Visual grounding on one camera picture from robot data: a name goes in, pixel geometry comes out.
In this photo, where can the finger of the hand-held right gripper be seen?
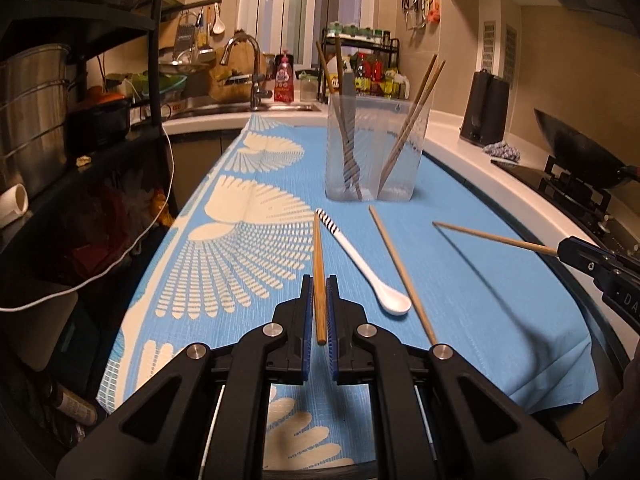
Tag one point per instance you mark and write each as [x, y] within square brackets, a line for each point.
[582, 255]
[625, 266]

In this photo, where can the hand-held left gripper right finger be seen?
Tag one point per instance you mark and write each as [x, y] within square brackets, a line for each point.
[334, 342]

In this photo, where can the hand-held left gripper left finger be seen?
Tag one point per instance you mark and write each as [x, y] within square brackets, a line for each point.
[306, 340]

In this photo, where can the clear plastic utensil container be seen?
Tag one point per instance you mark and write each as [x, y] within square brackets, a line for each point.
[380, 130]

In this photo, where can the black gas stove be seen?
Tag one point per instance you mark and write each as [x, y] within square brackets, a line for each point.
[575, 200]

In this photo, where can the black wok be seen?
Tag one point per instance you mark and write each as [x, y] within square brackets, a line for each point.
[580, 145]

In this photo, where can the blue patterned table mat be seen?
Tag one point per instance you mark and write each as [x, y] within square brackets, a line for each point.
[475, 310]

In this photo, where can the grey dish cloth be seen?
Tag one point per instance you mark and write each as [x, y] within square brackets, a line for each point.
[502, 151]

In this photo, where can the black countertop appliance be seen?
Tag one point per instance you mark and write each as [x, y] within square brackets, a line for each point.
[485, 110]

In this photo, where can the brown bottle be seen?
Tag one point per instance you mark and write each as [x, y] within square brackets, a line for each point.
[75, 404]

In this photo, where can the white plastic jug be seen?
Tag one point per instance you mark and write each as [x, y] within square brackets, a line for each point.
[400, 85]

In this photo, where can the glass jar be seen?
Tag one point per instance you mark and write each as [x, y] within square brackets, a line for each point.
[309, 87]

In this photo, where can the chrome kitchen faucet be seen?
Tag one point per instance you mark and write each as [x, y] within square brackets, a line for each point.
[256, 85]

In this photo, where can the red dish soap pouch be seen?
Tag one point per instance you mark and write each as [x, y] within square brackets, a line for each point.
[283, 80]

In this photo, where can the round wooden cutting board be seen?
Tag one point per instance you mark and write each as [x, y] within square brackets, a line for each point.
[227, 82]

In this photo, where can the green plastic basin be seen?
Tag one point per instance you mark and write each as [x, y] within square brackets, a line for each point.
[167, 85]

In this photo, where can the hanging kitchen tools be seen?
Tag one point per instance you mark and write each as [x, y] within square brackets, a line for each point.
[420, 2]

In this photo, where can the metal strainer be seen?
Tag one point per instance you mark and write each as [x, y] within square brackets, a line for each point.
[185, 65]

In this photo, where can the black pot orange rim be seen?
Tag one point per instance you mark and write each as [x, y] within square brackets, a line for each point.
[100, 120]

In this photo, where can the black spice rack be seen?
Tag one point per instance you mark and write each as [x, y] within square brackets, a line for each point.
[360, 35]

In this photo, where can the black metal shelf rack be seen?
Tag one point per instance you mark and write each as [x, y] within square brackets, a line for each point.
[157, 60]

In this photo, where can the white paper roll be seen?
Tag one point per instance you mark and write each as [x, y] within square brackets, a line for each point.
[12, 205]

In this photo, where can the metal grater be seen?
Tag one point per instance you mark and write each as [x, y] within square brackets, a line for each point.
[185, 37]

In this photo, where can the white hanging ladle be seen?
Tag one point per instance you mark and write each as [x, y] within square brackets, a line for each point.
[218, 25]

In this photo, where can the white framed window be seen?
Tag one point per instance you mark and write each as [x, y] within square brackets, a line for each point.
[300, 10]

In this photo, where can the stainless steel stock pot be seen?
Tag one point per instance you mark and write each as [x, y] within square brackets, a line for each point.
[30, 120]

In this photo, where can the wall vent grille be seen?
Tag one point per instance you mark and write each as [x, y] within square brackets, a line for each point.
[489, 47]
[510, 52]

